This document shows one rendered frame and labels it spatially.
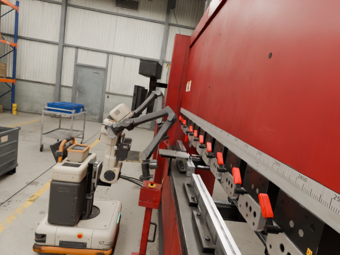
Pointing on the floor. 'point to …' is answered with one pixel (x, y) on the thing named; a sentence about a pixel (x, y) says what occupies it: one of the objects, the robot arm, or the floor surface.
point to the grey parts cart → (57, 134)
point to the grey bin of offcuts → (8, 150)
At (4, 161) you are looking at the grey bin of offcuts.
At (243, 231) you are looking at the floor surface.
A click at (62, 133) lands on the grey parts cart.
